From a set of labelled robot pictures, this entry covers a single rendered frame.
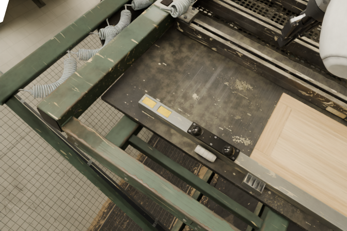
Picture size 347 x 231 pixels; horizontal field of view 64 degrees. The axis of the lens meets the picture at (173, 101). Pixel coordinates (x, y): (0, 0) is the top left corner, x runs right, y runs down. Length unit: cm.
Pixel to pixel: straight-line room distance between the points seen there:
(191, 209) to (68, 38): 113
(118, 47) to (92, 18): 60
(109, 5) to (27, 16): 494
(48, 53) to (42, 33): 496
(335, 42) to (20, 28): 623
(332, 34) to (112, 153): 73
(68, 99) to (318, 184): 94
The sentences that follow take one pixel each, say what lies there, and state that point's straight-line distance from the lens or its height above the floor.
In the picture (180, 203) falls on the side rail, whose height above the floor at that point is 143.
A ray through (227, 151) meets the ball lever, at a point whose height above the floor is 145.
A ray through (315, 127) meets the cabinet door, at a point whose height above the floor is 116.
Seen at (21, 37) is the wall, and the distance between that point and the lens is 640.
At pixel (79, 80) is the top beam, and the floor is 192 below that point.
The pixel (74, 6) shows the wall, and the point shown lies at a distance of 724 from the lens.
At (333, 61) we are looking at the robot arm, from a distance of 56.
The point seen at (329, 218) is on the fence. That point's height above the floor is 106.
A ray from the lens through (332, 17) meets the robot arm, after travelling 59.
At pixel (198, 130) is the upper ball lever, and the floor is 155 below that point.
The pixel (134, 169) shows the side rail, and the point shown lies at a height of 159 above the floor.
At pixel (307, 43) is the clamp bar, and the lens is 149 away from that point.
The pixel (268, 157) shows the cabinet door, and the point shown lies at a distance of 111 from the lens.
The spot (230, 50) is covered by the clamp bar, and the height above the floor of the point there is 157.
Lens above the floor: 189
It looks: 14 degrees down
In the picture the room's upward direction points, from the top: 43 degrees counter-clockwise
